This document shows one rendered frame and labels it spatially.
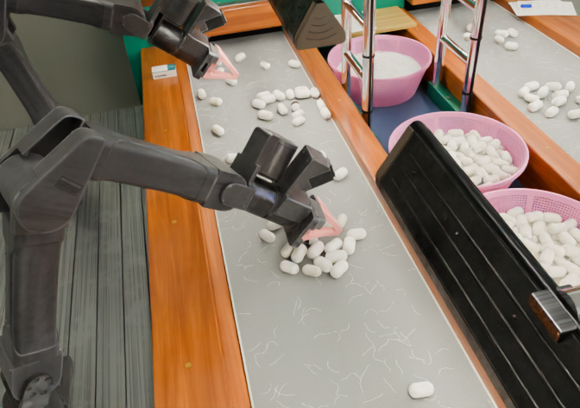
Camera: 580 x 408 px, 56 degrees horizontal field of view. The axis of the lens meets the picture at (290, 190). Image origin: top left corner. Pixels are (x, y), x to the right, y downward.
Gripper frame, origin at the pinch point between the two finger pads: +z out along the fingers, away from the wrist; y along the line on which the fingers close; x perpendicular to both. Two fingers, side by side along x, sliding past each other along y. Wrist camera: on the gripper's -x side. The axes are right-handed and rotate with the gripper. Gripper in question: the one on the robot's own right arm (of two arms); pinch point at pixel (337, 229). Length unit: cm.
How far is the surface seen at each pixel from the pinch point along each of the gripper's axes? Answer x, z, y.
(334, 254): 1.4, -1.4, -5.4
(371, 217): -3.2, 7.1, 3.4
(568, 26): -54, 64, 59
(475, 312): -22, -21, -43
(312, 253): 3.6, -3.9, -3.8
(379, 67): -17, 25, 60
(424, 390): -1.1, 1.9, -31.4
